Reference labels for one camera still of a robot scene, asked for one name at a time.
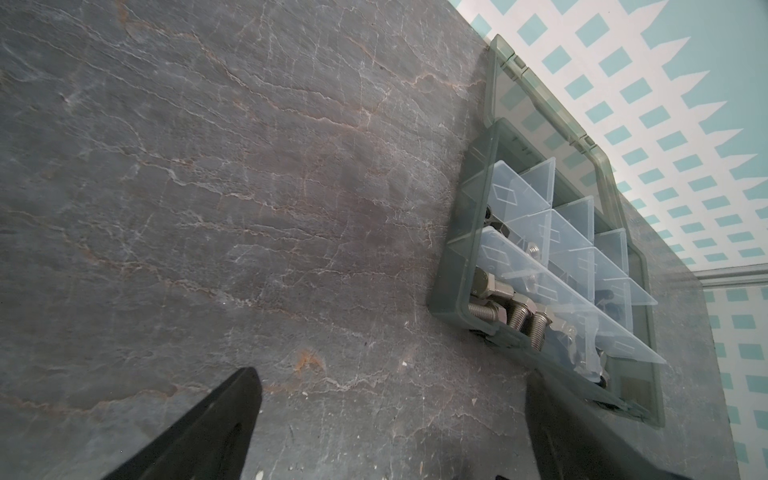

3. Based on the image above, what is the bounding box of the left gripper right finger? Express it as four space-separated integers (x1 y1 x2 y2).
525 370 681 479

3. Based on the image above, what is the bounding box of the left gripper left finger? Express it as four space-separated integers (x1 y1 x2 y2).
106 367 262 479

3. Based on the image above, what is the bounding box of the silver hex bolt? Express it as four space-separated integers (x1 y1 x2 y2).
529 306 552 351
470 267 515 301
468 301 507 324

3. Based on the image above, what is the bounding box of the silver hex bolt angled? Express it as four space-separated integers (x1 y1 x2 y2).
507 293 537 331

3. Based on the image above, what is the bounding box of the black nut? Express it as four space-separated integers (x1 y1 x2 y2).
483 206 510 238

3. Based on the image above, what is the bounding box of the green plastic organizer box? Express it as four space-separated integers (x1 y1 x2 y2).
427 37 665 428

